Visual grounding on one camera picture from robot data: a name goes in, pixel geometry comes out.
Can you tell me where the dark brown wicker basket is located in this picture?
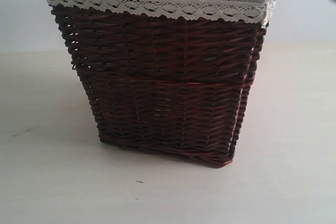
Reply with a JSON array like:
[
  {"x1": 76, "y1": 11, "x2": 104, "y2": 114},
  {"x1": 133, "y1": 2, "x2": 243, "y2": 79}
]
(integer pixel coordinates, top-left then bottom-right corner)
[{"x1": 51, "y1": 5, "x2": 266, "y2": 168}]

